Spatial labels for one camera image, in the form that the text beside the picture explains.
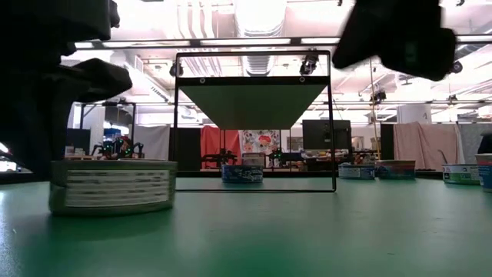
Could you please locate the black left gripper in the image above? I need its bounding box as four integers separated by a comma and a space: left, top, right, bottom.
0, 0, 134, 104

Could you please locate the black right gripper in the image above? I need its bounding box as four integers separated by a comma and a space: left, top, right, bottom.
332, 0, 457, 82

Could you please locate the gold-lid pink salmon can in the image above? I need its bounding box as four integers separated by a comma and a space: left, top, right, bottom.
475, 153, 492, 193
375, 159, 417, 181

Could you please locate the silver-lid seafood can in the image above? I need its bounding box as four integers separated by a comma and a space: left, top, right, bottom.
337, 163, 377, 181
440, 164, 481, 185
48, 159, 178, 216

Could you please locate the blue fish-print seafood can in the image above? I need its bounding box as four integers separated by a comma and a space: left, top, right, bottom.
221, 164, 265, 184

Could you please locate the beige curtain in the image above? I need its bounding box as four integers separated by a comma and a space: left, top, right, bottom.
392, 122, 464, 170

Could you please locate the black monitor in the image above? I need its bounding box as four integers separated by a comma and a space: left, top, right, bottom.
301, 118, 353, 151

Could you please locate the white curtain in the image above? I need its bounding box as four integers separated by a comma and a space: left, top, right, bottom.
132, 123, 171, 161

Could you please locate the floral poster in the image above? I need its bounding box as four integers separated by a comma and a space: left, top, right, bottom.
240, 129, 281, 155

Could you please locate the black panel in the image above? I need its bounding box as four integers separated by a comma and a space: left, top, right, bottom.
168, 126, 201, 172

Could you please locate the red curtain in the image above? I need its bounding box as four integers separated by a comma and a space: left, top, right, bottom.
199, 125, 243, 170

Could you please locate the green table mat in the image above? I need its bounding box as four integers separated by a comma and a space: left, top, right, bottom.
0, 176, 492, 277

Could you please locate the thin hanging cable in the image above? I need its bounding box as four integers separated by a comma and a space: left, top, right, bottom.
367, 57, 381, 149

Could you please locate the black metal frame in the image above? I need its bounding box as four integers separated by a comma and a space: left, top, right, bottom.
78, 100, 138, 159

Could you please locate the silver ventilation duct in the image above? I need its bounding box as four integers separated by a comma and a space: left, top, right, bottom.
234, 0, 288, 78

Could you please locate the black ceiling light rail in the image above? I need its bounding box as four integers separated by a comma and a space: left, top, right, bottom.
72, 36, 492, 51

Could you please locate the wooden shelf with black frame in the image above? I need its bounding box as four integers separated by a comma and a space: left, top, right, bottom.
173, 49, 338, 193

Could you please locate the black table frame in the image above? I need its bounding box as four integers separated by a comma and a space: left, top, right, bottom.
0, 169, 443, 185

